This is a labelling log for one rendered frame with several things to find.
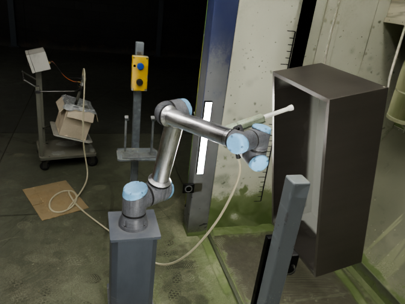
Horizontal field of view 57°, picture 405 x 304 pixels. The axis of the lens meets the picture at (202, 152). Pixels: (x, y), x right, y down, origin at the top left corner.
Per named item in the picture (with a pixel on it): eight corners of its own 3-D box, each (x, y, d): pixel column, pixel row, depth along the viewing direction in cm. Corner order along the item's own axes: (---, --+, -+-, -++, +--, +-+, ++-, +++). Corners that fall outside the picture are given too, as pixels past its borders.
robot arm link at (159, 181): (137, 196, 245) (161, 95, 206) (158, 189, 257) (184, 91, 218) (151, 210, 237) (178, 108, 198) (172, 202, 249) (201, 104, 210)
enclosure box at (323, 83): (311, 212, 297) (320, 62, 242) (361, 262, 246) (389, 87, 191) (271, 223, 289) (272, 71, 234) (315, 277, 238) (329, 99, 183)
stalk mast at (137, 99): (134, 222, 347) (143, 41, 281) (135, 226, 341) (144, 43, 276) (128, 223, 345) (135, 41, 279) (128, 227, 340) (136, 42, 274)
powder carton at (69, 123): (48, 119, 442) (58, 88, 432) (84, 128, 465) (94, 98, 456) (53, 136, 399) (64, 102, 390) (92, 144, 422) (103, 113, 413)
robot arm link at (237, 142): (144, 101, 199) (243, 135, 156) (162, 98, 208) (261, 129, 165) (144, 122, 203) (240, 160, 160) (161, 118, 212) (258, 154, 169)
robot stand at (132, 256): (108, 319, 246) (109, 240, 220) (106, 285, 272) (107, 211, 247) (155, 313, 254) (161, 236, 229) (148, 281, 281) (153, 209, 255)
